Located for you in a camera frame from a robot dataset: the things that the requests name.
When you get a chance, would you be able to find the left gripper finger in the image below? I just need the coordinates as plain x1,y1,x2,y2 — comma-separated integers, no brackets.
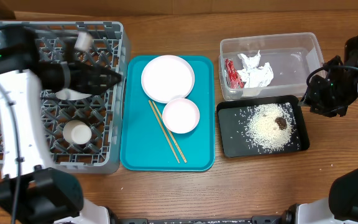
79,82,116,95
82,64,122,83

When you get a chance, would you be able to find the grey shallow bowl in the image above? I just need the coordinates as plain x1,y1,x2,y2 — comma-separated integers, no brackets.
55,88,91,101

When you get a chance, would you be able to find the white paper cup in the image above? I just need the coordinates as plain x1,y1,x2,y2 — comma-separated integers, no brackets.
63,120,92,144

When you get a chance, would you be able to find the wooden chopstick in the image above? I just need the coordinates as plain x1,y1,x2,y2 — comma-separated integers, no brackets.
151,100,188,163
148,100,180,163

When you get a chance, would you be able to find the brown food chunk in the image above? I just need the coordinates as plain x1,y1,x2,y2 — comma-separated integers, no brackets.
275,117,287,130

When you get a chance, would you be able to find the large white round plate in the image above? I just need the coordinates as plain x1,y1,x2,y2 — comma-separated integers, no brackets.
141,55,195,103

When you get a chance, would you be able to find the white napkin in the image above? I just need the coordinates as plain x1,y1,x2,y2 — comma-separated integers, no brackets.
237,51,274,88

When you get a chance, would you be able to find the pile of white rice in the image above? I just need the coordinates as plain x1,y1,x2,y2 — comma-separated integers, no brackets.
234,103,301,155

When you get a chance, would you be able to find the red snack wrapper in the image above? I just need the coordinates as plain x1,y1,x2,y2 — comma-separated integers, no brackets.
224,58,244,89

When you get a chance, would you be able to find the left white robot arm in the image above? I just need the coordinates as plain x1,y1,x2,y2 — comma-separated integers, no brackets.
0,24,122,223

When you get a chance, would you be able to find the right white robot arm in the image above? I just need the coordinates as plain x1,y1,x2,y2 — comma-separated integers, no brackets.
279,35,358,224

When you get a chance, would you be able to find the clear plastic waste bin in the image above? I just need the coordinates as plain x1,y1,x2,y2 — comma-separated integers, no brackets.
219,32,324,101

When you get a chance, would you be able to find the grey plastic dish rack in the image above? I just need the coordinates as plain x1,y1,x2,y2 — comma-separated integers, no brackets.
0,21,131,174

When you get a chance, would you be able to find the teal plastic serving tray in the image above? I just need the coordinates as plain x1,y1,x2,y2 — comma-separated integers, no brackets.
121,55,215,172

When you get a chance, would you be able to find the black rectangular tray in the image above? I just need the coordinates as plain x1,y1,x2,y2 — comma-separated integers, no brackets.
216,95,310,157

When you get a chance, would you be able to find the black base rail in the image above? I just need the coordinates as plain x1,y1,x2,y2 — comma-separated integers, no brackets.
114,215,282,224

